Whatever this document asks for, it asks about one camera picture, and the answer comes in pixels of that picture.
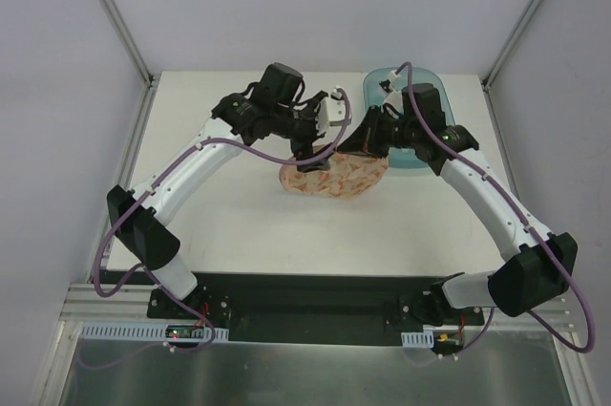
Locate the aluminium frame post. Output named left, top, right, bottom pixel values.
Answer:
left=98, top=0, right=155, bottom=87
left=481, top=0, right=545, bottom=93

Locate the teal transparent plastic basin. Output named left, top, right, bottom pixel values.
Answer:
left=362, top=66, right=454, bottom=172

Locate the floral mesh laundry bag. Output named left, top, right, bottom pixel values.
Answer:
left=279, top=153, right=390, bottom=200

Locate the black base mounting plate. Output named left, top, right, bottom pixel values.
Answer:
left=146, top=273, right=484, bottom=347

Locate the left white cable duct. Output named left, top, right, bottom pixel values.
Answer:
left=80, top=323, right=229, bottom=344

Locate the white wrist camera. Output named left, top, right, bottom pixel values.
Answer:
left=316, top=88, right=350, bottom=133
left=379, top=71, right=403, bottom=114

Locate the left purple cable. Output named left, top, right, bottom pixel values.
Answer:
left=93, top=88, right=354, bottom=369

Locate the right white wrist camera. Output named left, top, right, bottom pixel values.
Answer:
left=379, top=71, right=403, bottom=114

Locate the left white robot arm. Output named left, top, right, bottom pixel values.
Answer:
left=107, top=63, right=329, bottom=319

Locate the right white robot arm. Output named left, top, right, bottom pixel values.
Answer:
left=338, top=80, right=578, bottom=325

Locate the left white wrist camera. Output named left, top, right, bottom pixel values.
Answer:
left=316, top=88, right=350, bottom=133

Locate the white cable duct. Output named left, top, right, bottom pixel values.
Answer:
left=402, top=331, right=467, bottom=349
left=80, top=323, right=229, bottom=344

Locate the right white cable duct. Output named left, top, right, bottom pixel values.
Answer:
left=402, top=331, right=467, bottom=349

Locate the right aluminium frame post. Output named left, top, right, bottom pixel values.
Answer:
left=481, top=0, right=545, bottom=93

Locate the left aluminium frame post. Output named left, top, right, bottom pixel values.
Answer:
left=98, top=0, right=155, bottom=87

